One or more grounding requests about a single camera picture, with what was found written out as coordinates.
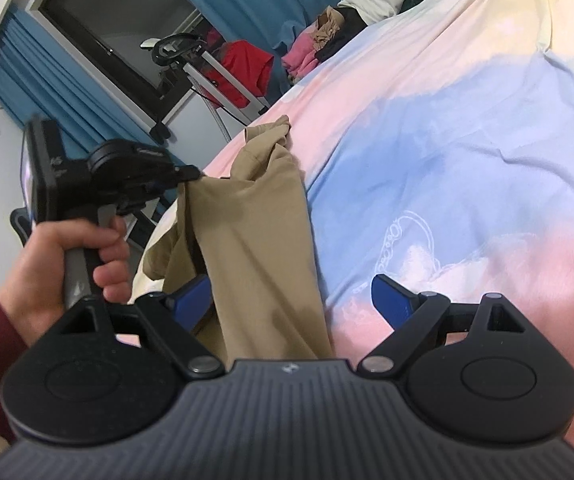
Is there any tan printed t-shirt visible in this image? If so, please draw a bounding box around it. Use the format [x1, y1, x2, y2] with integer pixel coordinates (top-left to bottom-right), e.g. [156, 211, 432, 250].
[142, 117, 334, 365]

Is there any pink clothes pile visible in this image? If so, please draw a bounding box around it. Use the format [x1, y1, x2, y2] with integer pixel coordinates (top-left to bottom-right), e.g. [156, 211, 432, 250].
[281, 30, 318, 81]

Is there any tan black clothes pile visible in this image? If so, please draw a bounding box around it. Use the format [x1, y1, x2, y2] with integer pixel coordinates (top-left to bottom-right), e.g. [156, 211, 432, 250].
[311, 6, 367, 63]

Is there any person left hand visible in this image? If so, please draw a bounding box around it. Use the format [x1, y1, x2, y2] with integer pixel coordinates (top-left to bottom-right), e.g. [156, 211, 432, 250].
[0, 217, 132, 346]

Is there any metal tripod stand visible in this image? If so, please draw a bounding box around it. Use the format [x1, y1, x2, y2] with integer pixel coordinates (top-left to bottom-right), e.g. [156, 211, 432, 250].
[139, 32, 268, 141]

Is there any blue curtain left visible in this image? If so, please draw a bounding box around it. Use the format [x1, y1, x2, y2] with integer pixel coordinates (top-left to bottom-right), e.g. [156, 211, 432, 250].
[0, 1, 188, 172]

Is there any dark window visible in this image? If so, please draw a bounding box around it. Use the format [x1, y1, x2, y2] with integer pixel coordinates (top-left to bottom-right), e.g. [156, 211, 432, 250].
[34, 0, 210, 120]

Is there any red garment on stand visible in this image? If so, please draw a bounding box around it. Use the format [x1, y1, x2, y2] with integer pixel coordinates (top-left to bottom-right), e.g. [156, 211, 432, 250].
[203, 40, 274, 108]

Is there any pastel tie-dye bed sheet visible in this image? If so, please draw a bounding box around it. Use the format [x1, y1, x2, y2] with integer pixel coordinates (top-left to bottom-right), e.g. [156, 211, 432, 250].
[126, 0, 574, 466]

